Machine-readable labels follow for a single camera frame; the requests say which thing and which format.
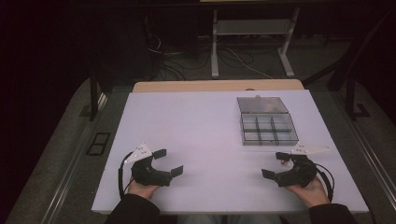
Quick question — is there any person's left hand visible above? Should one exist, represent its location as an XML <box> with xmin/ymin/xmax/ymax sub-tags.
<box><xmin>127</xmin><ymin>176</ymin><xmax>162</xmax><ymax>201</ymax></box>

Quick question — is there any white floor cable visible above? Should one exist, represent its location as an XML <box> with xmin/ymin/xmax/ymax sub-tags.
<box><xmin>224</xmin><ymin>46</ymin><xmax>275</xmax><ymax>80</ymax></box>

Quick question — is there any black cable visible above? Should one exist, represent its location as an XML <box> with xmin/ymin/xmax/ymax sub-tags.
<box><xmin>117</xmin><ymin>150</ymin><xmax>135</xmax><ymax>200</ymax></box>
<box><xmin>315</xmin><ymin>162</ymin><xmax>336</xmax><ymax>203</ymax></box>

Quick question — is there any metal floor rail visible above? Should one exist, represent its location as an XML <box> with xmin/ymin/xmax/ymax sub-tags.
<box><xmin>38</xmin><ymin>92</ymin><xmax>110</xmax><ymax>224</ymax></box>
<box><xmin>344</xmin><ymin>111</ymin><xmax>396</xmax><ymax>203</ymax></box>

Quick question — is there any light wooden table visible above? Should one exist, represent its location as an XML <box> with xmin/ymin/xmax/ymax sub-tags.
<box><xmin>133</xmin><ymin>78</ymin><xmax>305</xmax><ymax>93</ymax></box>

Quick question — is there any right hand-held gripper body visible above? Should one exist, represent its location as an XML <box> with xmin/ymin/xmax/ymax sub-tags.
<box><xmin>275</xmin><ymin>142</ymin><xmax>332</xmax><ymax>189</ymax></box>

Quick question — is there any person's right hand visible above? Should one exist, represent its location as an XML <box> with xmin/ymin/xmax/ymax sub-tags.
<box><xmin>285</xmin><ymin>175</ymin><xmax>331</xmax><ymax>209</ymax></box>

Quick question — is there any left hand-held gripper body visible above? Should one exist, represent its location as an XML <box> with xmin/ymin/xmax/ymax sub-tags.
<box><xmin>122</xmin><ymin>142</ymin><xmax>174</xmax><ymax>188</ymax></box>

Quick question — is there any black stand leg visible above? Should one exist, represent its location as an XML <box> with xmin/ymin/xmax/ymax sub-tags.
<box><xmin>301</xmin><ymin>8</ymin><xmax>396</xmax><ymax>121</ymax></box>
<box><xmin>88</xmin><ymin>69</ymin><xmax>108</xmax><ymax>122</ymax></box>

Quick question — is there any white metal stand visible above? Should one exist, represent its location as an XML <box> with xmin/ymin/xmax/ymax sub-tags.
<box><xmin>210</xmin><ymin>7</ymin><xmax>302</xmax><ymax>79</ymax></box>

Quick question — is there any clear plastic compartment box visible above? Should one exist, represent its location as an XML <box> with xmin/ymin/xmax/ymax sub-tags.
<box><xmin>236</xmin><ymin>95</ymin><xmax>300</xmax><ymax>147</ymax></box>

